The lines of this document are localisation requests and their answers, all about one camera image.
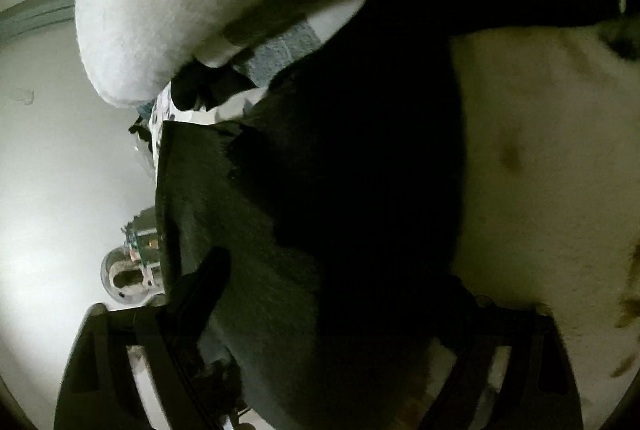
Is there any black grey striped shirt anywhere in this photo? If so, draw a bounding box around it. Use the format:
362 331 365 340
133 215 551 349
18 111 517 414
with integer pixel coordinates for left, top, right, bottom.
156 0 613 429

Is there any white electric fan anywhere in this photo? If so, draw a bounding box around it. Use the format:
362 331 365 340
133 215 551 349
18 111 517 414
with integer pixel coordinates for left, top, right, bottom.
100 247 164 305

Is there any green metal shelf rack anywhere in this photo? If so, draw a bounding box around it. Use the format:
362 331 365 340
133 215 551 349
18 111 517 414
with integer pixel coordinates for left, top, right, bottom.
122 207 164 289

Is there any floral cream bed blanket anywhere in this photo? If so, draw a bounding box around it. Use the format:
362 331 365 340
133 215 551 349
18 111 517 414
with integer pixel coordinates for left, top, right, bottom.
452 28 639 429

